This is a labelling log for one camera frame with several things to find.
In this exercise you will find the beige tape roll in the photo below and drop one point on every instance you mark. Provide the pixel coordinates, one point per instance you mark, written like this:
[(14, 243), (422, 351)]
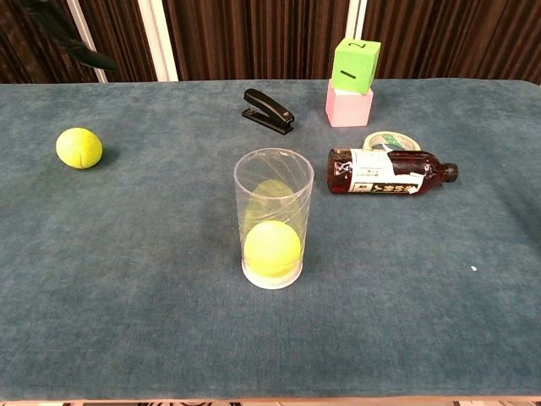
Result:
[(391, 139)]

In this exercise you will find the black stapler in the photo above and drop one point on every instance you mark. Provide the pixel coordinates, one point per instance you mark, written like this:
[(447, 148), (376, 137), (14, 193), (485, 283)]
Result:
[(266, 111)]

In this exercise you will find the green numbered foam cube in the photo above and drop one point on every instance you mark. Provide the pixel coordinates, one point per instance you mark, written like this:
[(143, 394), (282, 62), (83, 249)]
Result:
[(354, 67)]

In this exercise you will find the wide white frame post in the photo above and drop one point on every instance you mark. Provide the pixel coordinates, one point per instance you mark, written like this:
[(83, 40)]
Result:
[(158, 40)]

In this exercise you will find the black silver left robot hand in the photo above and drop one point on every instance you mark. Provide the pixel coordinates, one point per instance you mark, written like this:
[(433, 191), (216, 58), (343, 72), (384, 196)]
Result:
[(86, 57)]

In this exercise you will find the pink foam cube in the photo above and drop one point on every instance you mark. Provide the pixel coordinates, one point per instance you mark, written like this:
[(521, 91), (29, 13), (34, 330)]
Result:
[(348, 108)]

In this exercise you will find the clear plastic cup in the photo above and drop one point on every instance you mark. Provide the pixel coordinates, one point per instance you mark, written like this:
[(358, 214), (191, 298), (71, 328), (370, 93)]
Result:
[(274, 186)]

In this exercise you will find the dark brown curtain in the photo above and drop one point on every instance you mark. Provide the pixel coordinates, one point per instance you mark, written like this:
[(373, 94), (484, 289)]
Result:
[(253, 38)]

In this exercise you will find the blue table cloth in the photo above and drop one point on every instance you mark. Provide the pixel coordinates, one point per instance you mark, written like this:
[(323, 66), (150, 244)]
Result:
[(127, 296)]

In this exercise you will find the yellow tennis ball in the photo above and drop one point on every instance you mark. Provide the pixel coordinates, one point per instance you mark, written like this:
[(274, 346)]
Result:
[(271, 249), (79, 148)]

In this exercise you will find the thin grey frame post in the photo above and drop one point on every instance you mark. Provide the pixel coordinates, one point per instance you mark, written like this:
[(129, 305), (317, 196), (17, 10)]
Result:
[(86, 40)]

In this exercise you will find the brown labelled plastic bottle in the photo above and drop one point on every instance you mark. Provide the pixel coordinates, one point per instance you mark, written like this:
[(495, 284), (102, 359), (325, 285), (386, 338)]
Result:
[(380, 171)]

